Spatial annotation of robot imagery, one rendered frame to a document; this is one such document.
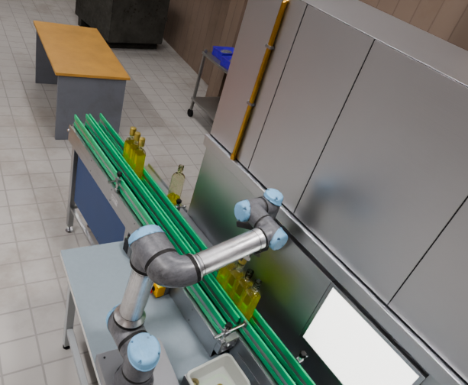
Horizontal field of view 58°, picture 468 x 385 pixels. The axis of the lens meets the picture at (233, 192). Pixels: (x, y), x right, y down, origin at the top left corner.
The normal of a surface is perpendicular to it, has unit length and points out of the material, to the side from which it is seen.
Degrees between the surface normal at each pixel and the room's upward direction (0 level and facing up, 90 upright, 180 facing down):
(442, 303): 90
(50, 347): 0
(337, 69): 90
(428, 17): 90
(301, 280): 90
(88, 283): 0
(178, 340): 0
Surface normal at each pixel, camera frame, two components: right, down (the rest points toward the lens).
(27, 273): 0.28, -0.79
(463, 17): -0.84, 0.08
